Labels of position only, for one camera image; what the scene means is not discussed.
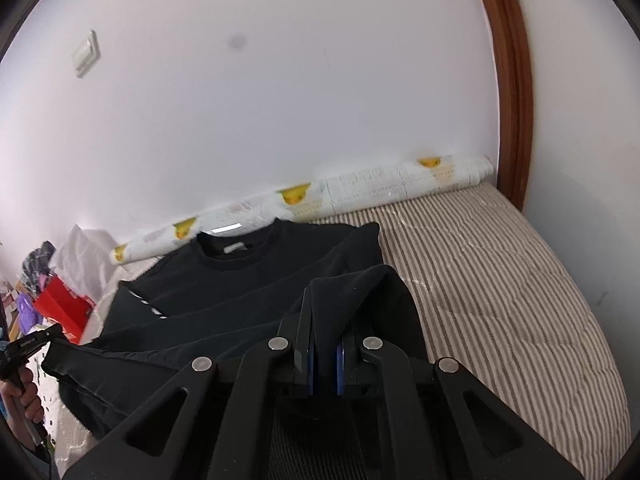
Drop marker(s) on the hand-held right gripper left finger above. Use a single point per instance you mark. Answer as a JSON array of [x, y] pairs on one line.
[[312, 360]]

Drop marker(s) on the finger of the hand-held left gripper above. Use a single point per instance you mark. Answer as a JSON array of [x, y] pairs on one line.
[[42, 336]]

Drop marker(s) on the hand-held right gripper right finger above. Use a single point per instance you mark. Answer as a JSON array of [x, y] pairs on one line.
[[341, 365]]

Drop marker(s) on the black sweatshirt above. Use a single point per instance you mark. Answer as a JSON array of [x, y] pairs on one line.
[[225, 285]]

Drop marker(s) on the person's left hand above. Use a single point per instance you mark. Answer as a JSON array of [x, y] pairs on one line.
[[30, 395]]

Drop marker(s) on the purple bag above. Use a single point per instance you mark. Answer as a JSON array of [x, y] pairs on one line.
[[27, 315]]

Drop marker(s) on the large red paper bag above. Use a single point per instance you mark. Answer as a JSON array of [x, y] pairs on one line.
[[60, 307]]

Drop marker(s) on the plaid cloth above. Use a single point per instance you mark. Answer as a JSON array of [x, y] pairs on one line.
[[40, 262]]

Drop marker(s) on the white plastic bag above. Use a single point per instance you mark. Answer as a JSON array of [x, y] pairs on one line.
[[80, 255]]

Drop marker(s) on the striped bed mattress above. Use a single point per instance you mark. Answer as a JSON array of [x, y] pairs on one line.
[[500, 285]]

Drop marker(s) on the rolled white mat yellow print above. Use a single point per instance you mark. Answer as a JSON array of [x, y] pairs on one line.
[[360, 185]]

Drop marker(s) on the white light switch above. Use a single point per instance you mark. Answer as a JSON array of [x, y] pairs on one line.
[[86, 54]]

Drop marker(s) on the brown wooden door frame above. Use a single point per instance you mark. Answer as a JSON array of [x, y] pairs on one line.
[[510, 85]]

